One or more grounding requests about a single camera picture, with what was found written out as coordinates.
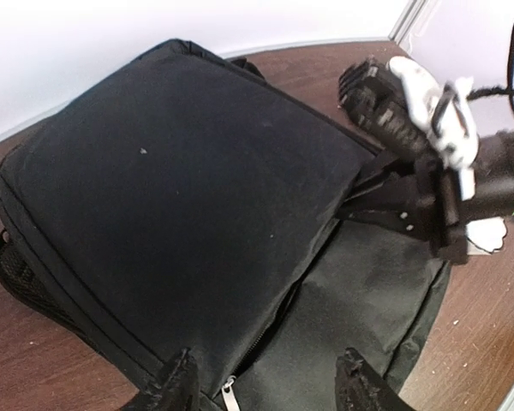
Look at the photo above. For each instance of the black student backpack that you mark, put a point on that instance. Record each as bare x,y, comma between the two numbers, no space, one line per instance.
183,202

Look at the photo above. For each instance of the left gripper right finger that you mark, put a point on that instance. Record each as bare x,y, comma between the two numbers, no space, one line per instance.
358,387

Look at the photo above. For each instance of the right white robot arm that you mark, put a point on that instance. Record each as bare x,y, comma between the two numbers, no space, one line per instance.
494,174

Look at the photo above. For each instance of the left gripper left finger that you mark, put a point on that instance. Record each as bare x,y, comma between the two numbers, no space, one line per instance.
177,387

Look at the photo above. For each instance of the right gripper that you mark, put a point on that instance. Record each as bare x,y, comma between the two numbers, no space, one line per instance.
420,182

